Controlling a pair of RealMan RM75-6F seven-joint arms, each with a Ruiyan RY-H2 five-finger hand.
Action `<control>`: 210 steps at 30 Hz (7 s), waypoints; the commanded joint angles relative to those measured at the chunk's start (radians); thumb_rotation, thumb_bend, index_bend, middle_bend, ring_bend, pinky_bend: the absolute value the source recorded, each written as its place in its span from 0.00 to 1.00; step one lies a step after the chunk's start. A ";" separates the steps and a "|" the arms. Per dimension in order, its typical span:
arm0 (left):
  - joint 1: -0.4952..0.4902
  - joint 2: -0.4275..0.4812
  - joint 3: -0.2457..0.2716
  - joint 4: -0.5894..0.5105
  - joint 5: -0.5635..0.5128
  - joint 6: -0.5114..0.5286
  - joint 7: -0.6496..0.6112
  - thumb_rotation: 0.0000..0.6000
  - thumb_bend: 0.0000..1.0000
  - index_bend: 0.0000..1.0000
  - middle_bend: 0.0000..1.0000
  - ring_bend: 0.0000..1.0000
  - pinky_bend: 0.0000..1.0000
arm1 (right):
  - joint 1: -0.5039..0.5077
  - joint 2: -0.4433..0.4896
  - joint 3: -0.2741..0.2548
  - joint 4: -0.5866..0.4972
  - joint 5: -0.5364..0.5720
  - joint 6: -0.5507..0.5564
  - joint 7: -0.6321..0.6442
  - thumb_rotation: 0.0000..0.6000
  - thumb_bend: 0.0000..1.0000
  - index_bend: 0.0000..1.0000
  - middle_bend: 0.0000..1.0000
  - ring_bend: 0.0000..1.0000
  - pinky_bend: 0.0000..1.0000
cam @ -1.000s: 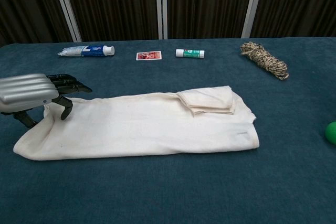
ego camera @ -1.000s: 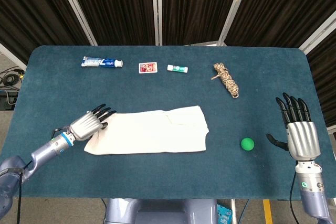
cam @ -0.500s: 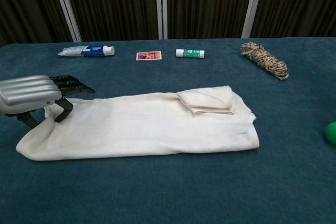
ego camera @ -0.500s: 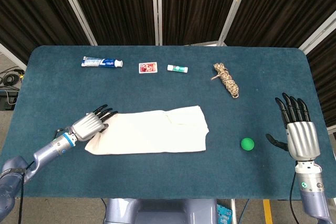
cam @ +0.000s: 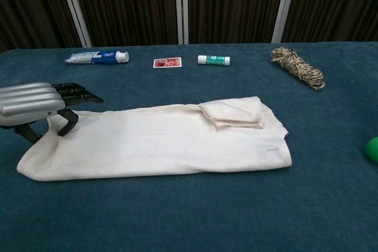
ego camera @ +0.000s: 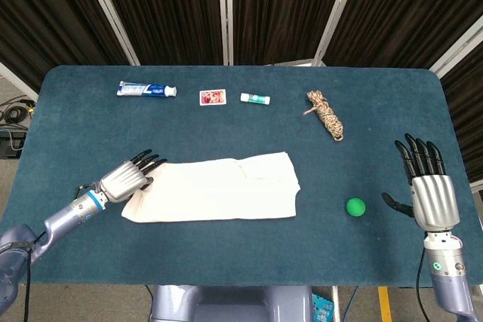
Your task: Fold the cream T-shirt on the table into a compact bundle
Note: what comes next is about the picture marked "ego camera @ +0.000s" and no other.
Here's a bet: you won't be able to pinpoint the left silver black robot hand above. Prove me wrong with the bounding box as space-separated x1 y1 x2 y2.
98 149 168 204

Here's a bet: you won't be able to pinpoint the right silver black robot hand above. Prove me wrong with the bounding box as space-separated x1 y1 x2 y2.
381 133 461 232

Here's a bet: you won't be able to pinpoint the white T-shirt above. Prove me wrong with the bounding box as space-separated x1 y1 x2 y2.
120 151 302 224

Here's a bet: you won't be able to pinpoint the green ball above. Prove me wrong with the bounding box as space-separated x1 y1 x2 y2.
346 198 367 219

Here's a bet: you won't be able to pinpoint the blue white toothpaste tube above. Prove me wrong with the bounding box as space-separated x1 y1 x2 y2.
115 80 179 99

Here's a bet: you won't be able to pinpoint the dark folding screen panel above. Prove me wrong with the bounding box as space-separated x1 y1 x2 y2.
226 0 364 67
320 0 483 74
429 16 483 187
88 0 229 66
0 0 141 99

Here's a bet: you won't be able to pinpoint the grey floor equipment box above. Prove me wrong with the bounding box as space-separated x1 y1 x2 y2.
0 128 27 159

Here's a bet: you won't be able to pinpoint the red playing card box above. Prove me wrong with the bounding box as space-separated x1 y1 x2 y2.
198 88 228 107

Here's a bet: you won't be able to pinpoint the metal table leg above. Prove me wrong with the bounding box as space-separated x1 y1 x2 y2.
330 286 341 322

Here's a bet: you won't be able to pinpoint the green white glue stick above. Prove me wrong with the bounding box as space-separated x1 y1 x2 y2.
240 92 272 105

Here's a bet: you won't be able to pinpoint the teal plastic box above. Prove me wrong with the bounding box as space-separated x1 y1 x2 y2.
312 291 335 322

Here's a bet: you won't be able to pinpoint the grey robot torso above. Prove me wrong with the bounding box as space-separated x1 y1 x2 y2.
149 284 314 322

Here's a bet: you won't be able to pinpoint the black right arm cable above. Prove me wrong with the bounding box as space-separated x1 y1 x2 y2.
414 250 432 322

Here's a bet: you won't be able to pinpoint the blue floor cable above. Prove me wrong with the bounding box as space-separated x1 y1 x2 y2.
347 286 360 322

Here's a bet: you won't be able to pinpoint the black yellow floor cables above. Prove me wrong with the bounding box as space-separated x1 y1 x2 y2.
0 98 35 124

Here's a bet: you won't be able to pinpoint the beige braided rope bundle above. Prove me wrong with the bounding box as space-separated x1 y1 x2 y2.
303 90 345 143

